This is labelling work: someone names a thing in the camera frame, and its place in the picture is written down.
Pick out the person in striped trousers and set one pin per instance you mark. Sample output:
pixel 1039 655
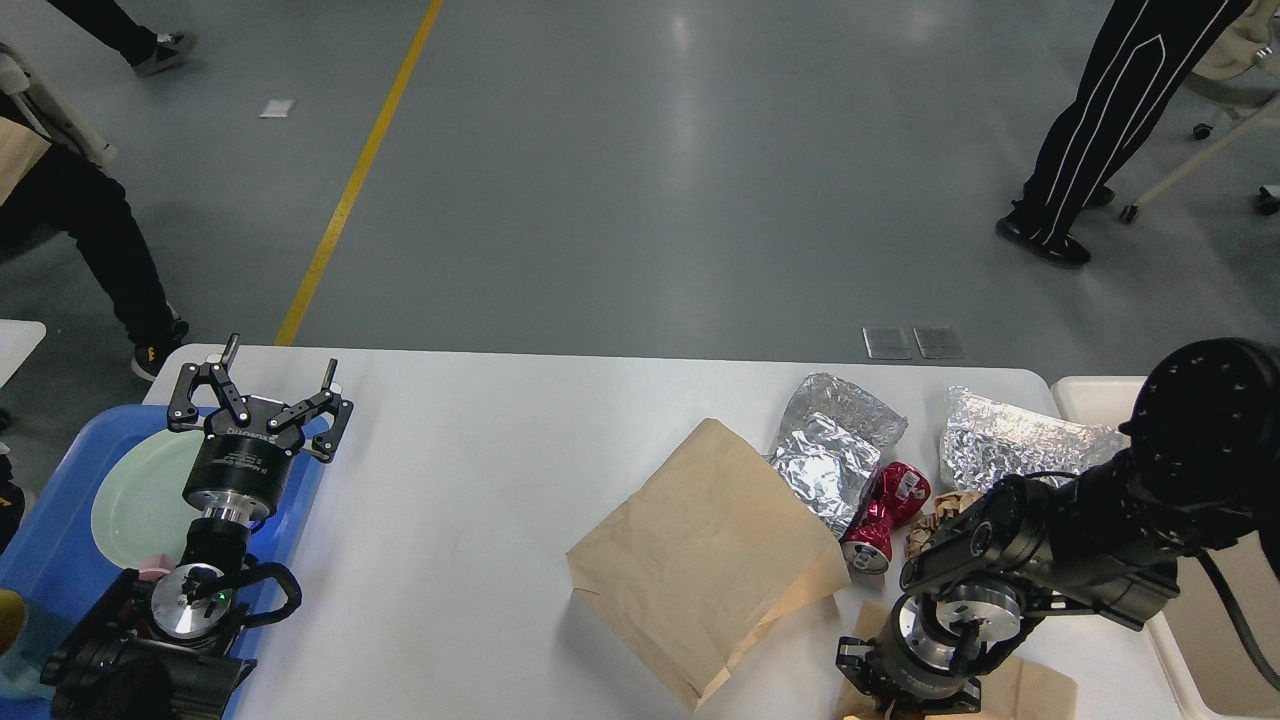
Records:
pixel 1142 54

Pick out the floor plate right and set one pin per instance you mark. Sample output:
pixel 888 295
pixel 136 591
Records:
pixel 939 342

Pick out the pink ribbed mug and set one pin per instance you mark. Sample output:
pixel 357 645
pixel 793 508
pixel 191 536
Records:
pixel 155 568

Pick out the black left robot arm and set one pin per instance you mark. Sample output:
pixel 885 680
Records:
pixel 161 647

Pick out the crushed red can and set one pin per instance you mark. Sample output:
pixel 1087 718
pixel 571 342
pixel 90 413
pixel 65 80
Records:
pixel 897 496

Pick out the crumpled foil right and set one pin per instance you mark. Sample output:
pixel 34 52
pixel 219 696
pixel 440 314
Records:
pixel 984 441

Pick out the beige plastic bin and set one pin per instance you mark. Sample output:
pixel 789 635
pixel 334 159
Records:
pixel 1210 673

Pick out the floor plate left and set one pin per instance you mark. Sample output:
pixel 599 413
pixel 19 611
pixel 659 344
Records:
pixel 887 342

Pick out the chair with beige jacket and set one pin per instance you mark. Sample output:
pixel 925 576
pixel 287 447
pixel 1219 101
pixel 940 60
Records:
pixel 48 112

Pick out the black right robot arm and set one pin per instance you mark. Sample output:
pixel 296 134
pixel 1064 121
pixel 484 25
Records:
pixel 1199 474

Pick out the paper bag held by person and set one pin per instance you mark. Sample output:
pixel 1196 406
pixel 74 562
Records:
pixel 21 148

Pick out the crumpled foil left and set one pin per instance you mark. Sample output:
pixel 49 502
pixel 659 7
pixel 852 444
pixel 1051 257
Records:
pixel 830 447

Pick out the passerby shoe top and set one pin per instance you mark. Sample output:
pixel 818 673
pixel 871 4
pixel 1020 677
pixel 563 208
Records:
pixel 147 52

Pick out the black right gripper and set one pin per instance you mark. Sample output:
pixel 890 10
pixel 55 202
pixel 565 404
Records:
pixel 930 652

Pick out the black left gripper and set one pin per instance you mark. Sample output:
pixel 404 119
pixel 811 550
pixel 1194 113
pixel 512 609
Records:
pixel 240 465

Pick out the white side table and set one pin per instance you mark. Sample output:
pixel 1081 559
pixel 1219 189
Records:
pixel 18 339

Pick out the large brown paper bag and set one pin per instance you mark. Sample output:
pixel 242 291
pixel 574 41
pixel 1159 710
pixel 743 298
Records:
pixel 694 568

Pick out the crumpled foil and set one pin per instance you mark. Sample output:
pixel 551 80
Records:
pixel 830 447
pixel 984 441

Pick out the floor plate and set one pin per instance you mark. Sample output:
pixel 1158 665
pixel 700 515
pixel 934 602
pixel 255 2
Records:
pixel 939 342
pixel 887 342

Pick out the dark teal mug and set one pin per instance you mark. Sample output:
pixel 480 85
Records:
pixel 29 636

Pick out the person in black left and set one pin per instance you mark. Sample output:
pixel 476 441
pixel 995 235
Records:
pixel 72 195

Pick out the crumpled brown paper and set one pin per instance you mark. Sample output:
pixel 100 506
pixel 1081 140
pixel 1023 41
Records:
pixel 946 507

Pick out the light green plate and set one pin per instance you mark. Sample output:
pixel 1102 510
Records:
pixel 140 510

